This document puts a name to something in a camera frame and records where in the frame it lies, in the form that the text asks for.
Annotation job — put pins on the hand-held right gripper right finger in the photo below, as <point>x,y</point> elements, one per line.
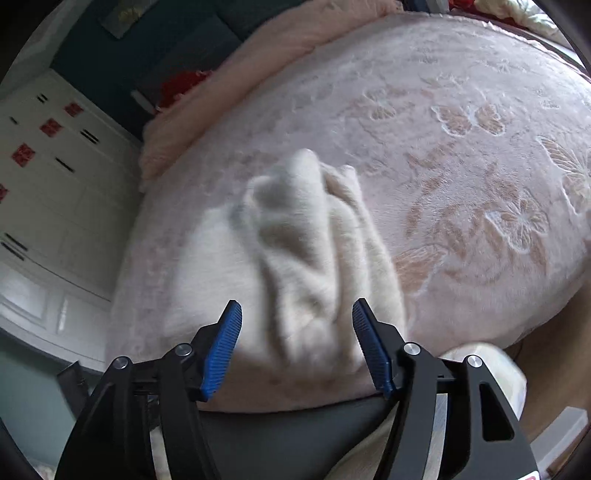
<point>371,350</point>

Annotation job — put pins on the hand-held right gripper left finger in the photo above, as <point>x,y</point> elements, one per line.
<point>221,350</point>

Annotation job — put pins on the white sweater with black hearts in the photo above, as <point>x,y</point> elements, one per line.
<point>300,258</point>

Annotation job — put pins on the black object by wardrobe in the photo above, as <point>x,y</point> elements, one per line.
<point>71,381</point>

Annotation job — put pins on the pink butterfly print blanket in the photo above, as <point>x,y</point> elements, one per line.
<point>461,184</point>

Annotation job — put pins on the white wardrobe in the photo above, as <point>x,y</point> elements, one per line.
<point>69,207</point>

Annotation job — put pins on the red pillow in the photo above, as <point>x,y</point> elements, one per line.
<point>178,87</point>

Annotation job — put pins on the red paper-cut decoration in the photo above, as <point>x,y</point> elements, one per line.
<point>2,191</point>
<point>74,110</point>
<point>50,127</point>
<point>23,154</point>

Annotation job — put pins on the pink duvet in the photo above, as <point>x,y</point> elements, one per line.
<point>277,60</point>

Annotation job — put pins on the blue padded headboard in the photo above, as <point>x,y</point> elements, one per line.
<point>194,50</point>

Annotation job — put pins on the red cloth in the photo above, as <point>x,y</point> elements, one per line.
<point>461,4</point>

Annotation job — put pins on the crumpled white cloth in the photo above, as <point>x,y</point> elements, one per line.
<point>526,11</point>

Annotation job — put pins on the framed wall picture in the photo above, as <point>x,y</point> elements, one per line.
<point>122,16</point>

